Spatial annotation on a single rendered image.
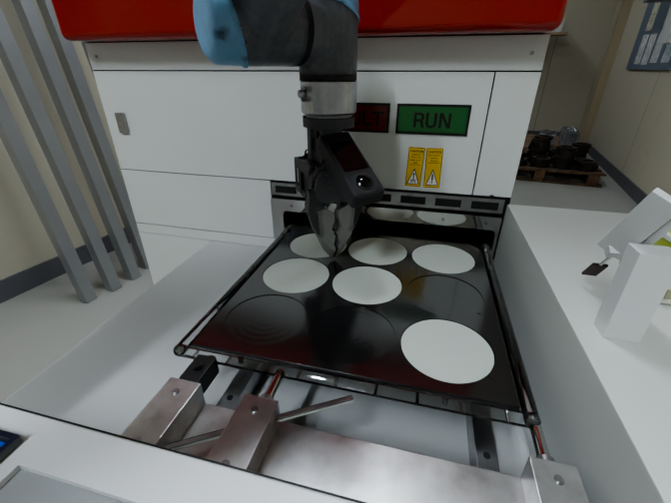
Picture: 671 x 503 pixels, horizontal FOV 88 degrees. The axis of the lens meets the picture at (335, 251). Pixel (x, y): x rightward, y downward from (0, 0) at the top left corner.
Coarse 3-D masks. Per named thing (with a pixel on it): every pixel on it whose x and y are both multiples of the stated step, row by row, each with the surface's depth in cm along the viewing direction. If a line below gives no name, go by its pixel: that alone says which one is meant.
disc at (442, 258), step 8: (424, 248) 61; (432, 248) 61; (440, 248) 61; (448, 248) 61; (456, 248) 61; (416, 256) 58; (424, 256) 58; (432, 256) 58; (440, 256) 58; (448, 256) 58; (456, 256) 58; (464, 256) 58; (424, 264) 56; (432, 264) 56; (440, 264) 56; (448, 264) 56; (456, 264) 56; (464, 264) 56; (472, 264) 56; (448, 272) 53; (456, 272) 53
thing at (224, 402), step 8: (240, 376) 42; (248, 376) 42; (256, 376) 43; (232, 384) 41; (240, 384) 41; (248, 384) 41; (256, 384) 43; (232, 392) 40; (240, 392) 40; (248, 392) 41; (224, 400) 39; (232, 400) 39; (240, 400) 39; (232, 408) 38
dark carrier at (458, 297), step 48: (288, 240) 64; (240, 288) 49; (432, 288) 50; (480, 288) 49; (240, 336) 41; (288, 336) 41; (336, 336) 41; (384, 336) 41; (432, 384) 34; (480, 384) 34
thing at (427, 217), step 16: (272, 208) 72; (288, 208) 71; (304, 208) 70; (368, 208) 67; (384, 208) 66; (400, 208) 66; (416, 208) 66; (432, 224) 65; (448, 224) 65; (464, 224) 64; (480, 224) 63; (496, 224) 62; (496, 240) 64
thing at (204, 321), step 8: (288, 232) 67; (280, 240) 63; (272, 248) 60; (264, 256) 58; (256, 264) 55; (248, 272) 53; (240, 280) 51; (232, 288) 49; (224, 296) 47; (232, 296) 48; (224, 304) 46; (208, 312) 44; (216, 312) 45; (200, 320) 43; (208, 320) 43; (192, 328) 41; (200, 328) 42; (184, 336) 40; (192, 336) 40
